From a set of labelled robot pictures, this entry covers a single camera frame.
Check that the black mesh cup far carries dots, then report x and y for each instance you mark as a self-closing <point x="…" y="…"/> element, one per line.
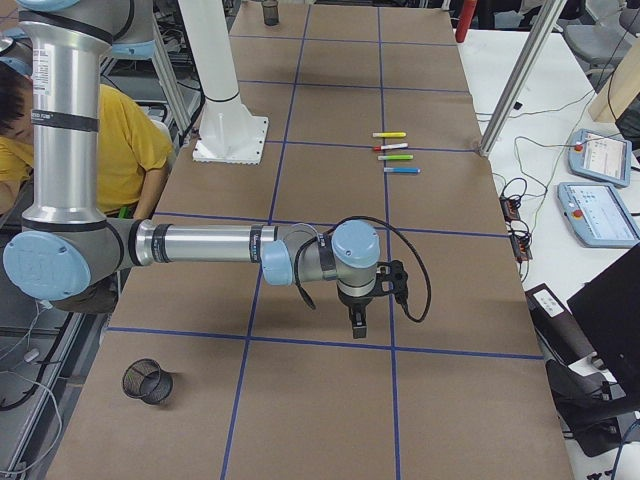
<point x="270" y="12"/>

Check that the far teach pendant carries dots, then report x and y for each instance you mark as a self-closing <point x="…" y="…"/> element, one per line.
<point x="600" y="157"/>

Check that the green marker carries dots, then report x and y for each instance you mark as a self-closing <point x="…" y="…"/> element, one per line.
<point x="396" y="157"/>

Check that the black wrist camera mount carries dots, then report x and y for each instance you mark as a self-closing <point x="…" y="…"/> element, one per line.
<point x="391" y="279"/>

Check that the teach pendant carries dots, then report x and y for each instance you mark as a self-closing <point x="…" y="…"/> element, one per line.
<point x="597" y="215"/>
<point x="600" y="157"/>

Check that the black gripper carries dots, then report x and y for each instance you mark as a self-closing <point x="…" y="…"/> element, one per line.
<point x="354" y="302"/>

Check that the yellow marker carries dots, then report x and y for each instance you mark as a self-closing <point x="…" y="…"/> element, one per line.
<point x="389" y="135"/>

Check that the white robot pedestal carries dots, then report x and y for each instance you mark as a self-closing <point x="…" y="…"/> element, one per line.
<point x="228" y="131"/>

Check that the red cylinder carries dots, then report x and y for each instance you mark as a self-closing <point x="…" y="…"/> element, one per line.
<point x="464" y="20"/>

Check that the near teach pendant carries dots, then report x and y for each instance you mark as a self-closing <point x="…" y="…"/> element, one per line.
<point x="597" y="215"/>

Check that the person in yellow shirt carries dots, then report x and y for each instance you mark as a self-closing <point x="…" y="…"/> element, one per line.
<point x="133" y="154"/>

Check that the aluminium frame post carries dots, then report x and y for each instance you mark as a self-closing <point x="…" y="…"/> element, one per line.
<point x="525" y="62"/>

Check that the black mesh cup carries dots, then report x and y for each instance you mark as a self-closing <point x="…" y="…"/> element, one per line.
<point x="270" y="12"/>
<point x="147" y="381"/>

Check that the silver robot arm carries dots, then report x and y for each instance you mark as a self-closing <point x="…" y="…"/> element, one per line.
<point x="67" y="244"/>

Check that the red marker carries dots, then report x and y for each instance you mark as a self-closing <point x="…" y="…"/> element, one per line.
<point x="388" y="147"/>

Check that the blue marker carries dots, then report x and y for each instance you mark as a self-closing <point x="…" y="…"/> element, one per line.
<point x="402" y="170"/>

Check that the black mesh cup near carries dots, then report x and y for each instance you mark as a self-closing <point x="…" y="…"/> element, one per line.
<point x="147" y="381"/>

